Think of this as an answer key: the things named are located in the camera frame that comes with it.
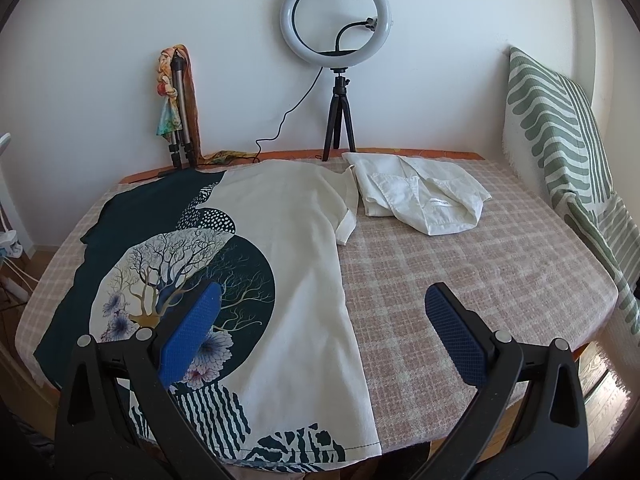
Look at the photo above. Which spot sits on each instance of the silver folded tripod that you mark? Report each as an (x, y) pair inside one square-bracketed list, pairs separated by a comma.
[(181, 138)]

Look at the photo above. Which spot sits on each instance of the black mini tripod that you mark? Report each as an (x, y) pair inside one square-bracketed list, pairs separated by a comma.
[(339, 115)]

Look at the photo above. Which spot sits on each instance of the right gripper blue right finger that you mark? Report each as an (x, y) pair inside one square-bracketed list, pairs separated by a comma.
[(479, 354)]

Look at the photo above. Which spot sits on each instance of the cream and teal printed shirt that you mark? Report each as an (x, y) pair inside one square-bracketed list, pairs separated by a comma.
[(278, 382)]

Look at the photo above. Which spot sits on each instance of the white folded shirt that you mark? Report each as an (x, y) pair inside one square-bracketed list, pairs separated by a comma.
[(433, 197)]

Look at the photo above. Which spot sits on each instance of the white power strip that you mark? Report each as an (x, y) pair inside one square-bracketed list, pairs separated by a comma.
[(10, 246)]

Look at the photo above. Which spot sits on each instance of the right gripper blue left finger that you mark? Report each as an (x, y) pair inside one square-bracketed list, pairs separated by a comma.
[(181, 333)]

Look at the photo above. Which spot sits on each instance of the colourful scarf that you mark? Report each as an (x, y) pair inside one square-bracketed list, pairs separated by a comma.
[(169, 119)]

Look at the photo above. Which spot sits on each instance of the pink plaid bed cover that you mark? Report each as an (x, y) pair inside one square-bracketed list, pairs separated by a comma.
[(522, 269)]

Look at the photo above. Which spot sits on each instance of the white ring light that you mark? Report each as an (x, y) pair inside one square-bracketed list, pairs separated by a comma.
[(336, 33)]

